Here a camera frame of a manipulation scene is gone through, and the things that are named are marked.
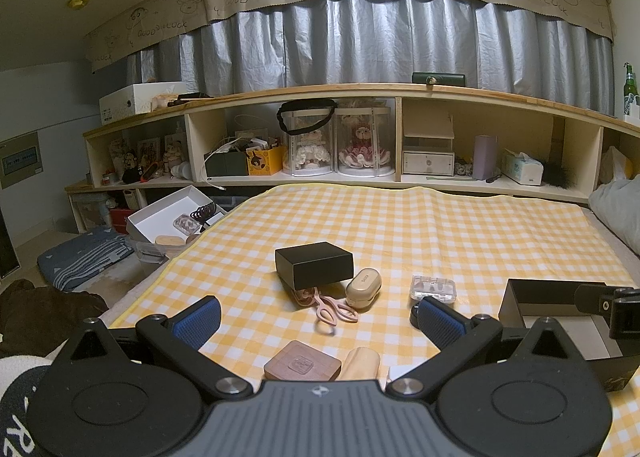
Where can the doll in left clear case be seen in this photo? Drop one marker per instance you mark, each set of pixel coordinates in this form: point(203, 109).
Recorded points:
point(307, 136)

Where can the small wooden drawer organizer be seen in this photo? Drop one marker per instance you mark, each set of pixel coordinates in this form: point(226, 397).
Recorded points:
point(428, 144)

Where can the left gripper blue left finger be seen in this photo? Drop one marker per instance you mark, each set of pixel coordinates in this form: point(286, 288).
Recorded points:
point(196, 324)

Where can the doll in clear case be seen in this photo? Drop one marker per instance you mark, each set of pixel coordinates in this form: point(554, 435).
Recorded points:
point(364, 141)
point(307, 136)

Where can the green glass bottle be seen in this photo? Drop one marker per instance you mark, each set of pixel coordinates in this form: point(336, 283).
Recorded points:
point(630, 94)

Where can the wooden shelf unit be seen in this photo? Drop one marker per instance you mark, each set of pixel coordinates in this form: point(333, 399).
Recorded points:
point(395, 135)

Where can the yellow cardboard box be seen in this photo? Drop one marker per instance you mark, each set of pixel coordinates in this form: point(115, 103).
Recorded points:
point(264, 162)

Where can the silver curtain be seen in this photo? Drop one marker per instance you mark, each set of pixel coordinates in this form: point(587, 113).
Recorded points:
point(332, 41)

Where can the open white box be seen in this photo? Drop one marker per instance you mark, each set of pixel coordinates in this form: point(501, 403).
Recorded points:
point(152, 230)

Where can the gray pillow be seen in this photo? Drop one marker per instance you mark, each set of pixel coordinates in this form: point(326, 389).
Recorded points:
point(617, 205)

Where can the light wooden oval case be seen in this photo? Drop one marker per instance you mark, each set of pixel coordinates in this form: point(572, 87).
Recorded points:
point(361, 363)

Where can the beige earbuds case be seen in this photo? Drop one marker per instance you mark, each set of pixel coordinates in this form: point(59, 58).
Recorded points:
point(363, 289)

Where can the folded blue striped blanket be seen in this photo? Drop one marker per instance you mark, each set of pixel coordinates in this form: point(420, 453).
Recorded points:
point(67, 266)

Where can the white shoe box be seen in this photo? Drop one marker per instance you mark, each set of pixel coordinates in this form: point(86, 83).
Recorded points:
point(136, 99)

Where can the doll in right clear case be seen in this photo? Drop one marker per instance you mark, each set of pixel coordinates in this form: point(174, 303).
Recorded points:
point(364, 141)

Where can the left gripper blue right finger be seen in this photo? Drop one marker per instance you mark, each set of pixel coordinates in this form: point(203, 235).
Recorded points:
point(439, 323)

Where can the square wooden coaster box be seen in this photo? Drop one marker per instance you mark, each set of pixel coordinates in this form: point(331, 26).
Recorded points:
point(301, 362)

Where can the black box lid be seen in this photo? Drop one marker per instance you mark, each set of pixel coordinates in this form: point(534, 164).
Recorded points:
point(313, 265)

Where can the lilac cylinder container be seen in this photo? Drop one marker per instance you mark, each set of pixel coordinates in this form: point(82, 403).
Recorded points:
point(484, 157)

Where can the clear nail tips box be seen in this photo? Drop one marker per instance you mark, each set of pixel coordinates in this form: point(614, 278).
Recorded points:
point(440, 288)

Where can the black box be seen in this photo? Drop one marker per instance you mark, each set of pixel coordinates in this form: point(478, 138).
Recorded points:
point(614, 361)

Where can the green case on shelf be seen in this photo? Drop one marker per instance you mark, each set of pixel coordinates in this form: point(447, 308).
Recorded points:
point(443, 79)

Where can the tissue box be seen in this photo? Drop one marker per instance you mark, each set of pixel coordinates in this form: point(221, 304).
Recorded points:
point(521, 168)

